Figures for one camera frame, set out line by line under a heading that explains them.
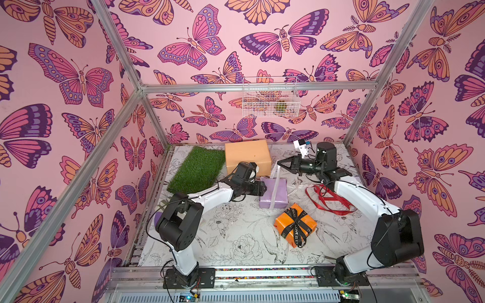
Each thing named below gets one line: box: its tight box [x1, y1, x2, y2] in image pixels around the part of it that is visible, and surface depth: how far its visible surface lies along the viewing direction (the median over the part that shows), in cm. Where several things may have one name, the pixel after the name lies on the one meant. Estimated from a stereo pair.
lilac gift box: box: [258, 176, 289, 209], surface depth 89 cm
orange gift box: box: [274, 202, 318, 249], surface depth 81 cm
